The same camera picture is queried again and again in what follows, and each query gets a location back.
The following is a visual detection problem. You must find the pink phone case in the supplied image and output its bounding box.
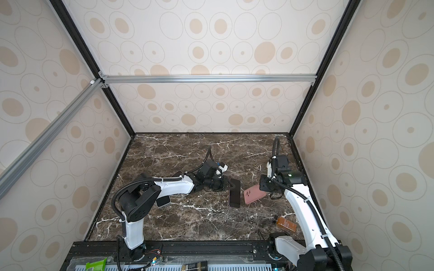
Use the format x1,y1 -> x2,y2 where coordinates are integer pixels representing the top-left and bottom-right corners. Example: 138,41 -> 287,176
244,184 -> 267,205

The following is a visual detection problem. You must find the purple smartphone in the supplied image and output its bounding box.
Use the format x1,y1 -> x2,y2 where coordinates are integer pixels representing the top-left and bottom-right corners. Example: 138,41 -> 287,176
229,179 -> 241,208

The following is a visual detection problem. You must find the phone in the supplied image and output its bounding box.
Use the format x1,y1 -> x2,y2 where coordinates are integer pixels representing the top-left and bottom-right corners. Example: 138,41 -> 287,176
156,195 -> 171,208

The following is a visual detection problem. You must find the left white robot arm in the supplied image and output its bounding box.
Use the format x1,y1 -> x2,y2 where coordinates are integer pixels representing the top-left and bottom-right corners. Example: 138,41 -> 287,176
111,160 -> 236,253

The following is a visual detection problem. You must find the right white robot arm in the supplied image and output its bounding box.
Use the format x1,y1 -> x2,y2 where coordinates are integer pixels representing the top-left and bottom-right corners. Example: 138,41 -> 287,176
259,136 -> 353,271

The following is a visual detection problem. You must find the amber bottle black cap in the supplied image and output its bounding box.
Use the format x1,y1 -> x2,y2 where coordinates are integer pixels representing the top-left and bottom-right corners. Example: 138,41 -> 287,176
276,217 -> 297,233

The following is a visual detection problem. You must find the dark bottle at front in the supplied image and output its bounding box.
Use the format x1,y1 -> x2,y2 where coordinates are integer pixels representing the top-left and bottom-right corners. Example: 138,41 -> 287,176
181,261 -> 208,271

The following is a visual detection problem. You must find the green packet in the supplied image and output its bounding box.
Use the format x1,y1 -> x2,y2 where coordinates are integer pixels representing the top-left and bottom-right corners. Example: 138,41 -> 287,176
85,258 -> 107,271

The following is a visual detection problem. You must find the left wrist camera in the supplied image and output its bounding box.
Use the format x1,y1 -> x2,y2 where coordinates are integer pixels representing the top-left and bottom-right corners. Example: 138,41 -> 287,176
215,162 -> 228,176

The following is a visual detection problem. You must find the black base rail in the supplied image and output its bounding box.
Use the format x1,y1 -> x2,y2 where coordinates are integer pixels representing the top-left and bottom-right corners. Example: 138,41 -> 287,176
60,239 -> 353,271

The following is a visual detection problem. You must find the silver aluminium back rail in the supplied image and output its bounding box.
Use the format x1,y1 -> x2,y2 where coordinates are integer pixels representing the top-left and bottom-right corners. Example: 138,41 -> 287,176
102,74 -> 316,84

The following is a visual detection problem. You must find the silver aluminium rail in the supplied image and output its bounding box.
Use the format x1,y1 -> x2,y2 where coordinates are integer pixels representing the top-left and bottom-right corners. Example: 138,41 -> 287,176
1,79 -> 103,198
102,74 -> 316,84

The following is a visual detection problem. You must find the silver aluminium left rail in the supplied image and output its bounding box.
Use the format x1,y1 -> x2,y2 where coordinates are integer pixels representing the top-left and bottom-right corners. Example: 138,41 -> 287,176
1,79 -> 103,198

